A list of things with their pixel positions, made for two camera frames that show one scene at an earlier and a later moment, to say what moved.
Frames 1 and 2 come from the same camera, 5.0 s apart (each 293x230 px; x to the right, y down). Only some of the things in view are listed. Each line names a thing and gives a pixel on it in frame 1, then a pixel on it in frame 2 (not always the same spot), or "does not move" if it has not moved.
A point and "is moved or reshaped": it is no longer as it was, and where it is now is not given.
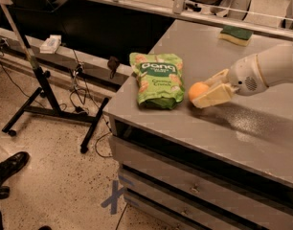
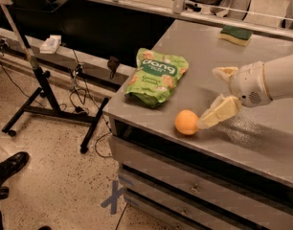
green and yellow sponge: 236,35 does not move
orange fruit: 197,90 → 187,123
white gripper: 245,76 → 248,82
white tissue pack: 51,45 does not move
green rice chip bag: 159,79 is moved or reshaped
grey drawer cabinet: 230,165 does not move
